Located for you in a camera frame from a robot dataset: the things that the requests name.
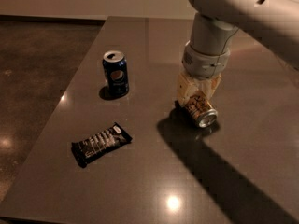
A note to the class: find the blue Pepsi can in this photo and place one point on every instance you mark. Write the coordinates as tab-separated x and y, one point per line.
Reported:
115	68

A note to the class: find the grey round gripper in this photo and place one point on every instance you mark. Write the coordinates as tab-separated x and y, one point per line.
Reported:
204	62

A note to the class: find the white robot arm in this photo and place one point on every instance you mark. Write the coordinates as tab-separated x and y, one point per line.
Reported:
273	23

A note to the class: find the black candy bar wrapper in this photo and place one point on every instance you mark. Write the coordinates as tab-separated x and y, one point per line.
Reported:
99	144

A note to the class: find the orange soda can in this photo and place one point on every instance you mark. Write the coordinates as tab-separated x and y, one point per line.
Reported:
200	110

